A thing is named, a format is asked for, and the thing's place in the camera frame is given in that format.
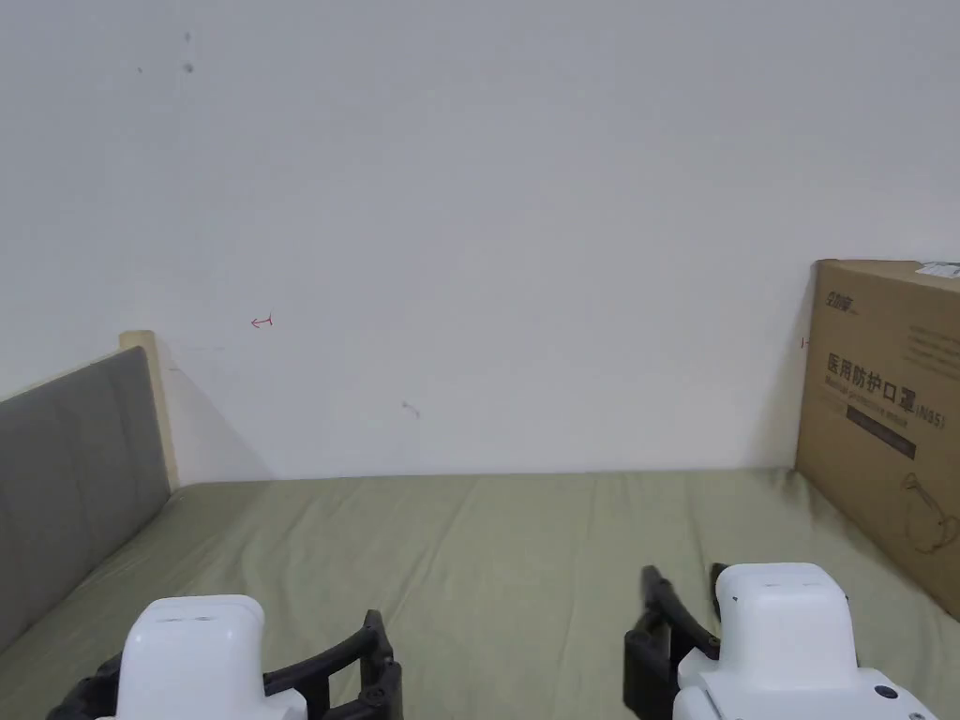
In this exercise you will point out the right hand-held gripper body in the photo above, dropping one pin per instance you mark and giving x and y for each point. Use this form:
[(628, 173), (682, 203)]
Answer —
[(787, 645)]

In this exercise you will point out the bed with pale green sheet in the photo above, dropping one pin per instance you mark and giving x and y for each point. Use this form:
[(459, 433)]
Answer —
[(480, 547)]

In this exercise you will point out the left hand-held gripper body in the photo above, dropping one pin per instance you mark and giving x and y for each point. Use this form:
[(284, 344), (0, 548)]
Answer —
[(195, 660)]

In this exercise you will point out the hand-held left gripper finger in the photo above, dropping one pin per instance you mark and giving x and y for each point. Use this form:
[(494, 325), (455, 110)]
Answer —
[(94, 694), (352, 675)]

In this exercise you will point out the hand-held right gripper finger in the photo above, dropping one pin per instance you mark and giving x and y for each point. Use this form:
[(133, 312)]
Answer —
[(652, 667)]

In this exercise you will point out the grey padded headboard, wooden frame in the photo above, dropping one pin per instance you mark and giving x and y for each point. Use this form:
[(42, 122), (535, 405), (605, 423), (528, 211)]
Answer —
[(75, 465)]

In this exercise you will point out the brown cardboard carton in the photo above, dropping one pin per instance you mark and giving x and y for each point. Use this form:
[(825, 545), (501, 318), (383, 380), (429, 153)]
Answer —
[(877, 480)]

